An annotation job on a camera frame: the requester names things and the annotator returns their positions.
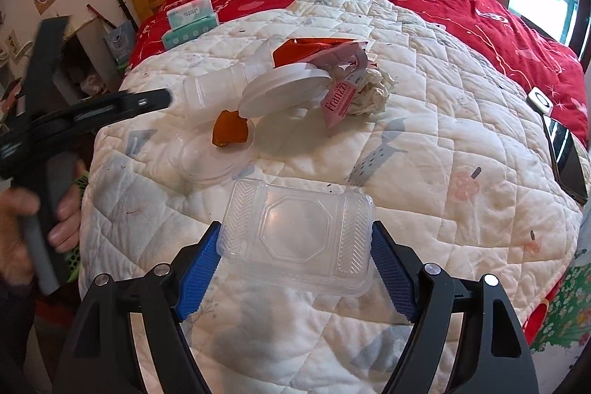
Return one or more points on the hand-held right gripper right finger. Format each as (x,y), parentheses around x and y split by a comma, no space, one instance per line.
(392,274)

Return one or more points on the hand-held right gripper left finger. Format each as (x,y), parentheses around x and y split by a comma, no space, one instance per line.
(198,274)

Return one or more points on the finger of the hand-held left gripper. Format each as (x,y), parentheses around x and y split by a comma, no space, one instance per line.
(147,101)

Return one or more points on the clear plastic bottle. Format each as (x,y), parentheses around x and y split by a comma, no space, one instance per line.
(212,91)

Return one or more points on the clear plastic rectangular container lid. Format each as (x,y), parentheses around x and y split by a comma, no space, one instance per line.
(295,232)

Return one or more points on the green plastic basket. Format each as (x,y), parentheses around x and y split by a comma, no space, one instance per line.
(71,260)

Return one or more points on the red foil wrapper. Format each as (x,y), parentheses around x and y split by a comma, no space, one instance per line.
(295,51)

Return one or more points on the pink snack packet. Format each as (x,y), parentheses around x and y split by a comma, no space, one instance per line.
(339,103)

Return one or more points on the white tissue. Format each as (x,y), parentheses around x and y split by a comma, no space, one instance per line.
(371,91)

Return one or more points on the person's left hand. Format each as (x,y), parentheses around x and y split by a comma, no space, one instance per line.
(69,218)

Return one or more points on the blue paper bag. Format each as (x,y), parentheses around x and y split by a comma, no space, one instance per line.
(119,45)

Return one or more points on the teal tissue pack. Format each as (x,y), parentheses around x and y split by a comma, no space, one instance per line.
(184,36)

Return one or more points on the white shelf unit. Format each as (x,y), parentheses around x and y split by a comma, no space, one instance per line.
(90,41)

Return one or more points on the orange plastic scrap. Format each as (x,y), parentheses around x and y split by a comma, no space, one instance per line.
(228,131)

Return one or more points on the clear round lid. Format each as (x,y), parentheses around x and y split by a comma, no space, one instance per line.
(207,165)

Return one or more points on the white and teal box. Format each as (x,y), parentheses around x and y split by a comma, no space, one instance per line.
(191,11)

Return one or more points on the red stick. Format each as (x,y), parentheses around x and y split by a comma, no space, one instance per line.
(99,13)

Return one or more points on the black stick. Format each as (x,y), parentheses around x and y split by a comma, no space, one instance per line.
(122,4)

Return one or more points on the white round lid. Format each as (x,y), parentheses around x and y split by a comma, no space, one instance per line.
(286,87)

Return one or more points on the white quilted mat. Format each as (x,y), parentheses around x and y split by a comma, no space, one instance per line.
(461,121)

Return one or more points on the green floral cloth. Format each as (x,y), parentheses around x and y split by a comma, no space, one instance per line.
(570,306)

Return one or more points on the black smartphone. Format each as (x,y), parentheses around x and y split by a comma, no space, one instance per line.
(565,158)

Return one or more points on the small white device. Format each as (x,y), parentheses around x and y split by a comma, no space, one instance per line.
(539,101)

